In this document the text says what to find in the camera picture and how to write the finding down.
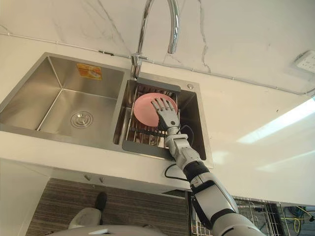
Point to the round chrome sink button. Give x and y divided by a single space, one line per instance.
190 86

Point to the small metal cabinet knob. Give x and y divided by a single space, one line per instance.
87 177
101 180

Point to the round sink drain strainer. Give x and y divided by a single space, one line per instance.
82 119

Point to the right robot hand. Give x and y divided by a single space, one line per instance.
168 116

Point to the grey robot torso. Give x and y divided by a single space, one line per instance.
103 231

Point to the stainless steel double sink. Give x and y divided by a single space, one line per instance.
81 98

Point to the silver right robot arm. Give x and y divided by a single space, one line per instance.
216 196

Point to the pink bowl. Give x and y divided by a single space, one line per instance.
145 110

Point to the dark robot foot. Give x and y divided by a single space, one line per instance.
101 200

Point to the white wall socket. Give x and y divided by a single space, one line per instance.
305 62

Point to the orange sink sticker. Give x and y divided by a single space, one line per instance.
89 71

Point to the chrome gooseneck faucet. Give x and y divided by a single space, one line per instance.
175 24

